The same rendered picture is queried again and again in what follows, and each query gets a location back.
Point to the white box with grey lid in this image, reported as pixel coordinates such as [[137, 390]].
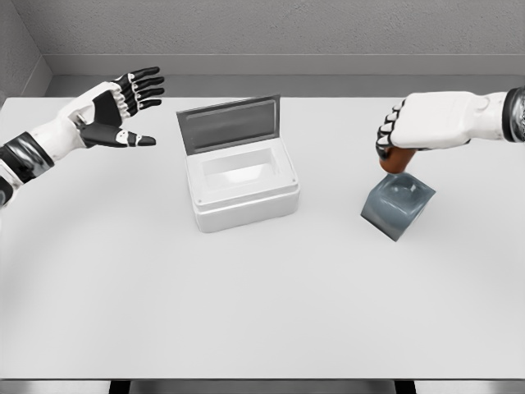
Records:
[[242, 180]]

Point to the brown cylindrical stamp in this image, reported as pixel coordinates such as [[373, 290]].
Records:
[[397, 160]]

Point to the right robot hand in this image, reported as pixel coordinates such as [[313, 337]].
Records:
[[435, 119]]

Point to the grey square holder block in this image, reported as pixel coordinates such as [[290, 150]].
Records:
[[397, 204]]

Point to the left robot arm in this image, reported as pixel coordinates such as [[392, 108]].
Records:
[[37, 145]]

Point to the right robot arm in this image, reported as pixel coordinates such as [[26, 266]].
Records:
[[502, 115]]

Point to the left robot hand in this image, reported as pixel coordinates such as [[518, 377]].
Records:
[[107, 107]]

